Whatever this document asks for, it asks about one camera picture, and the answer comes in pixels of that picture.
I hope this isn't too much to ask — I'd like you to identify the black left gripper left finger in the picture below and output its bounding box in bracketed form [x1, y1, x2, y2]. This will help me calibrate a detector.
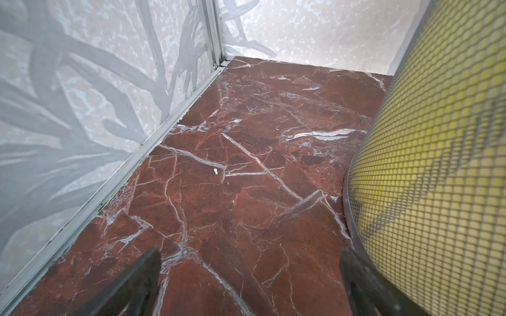
[72, 248, 162, 315]

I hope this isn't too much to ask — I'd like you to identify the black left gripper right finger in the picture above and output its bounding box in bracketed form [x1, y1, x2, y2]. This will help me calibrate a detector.
[339, 248, 428, 315]

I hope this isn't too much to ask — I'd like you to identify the mesh trash bin yellow bag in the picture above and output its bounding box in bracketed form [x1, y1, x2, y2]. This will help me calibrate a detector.
[347, 1, 505, 315]

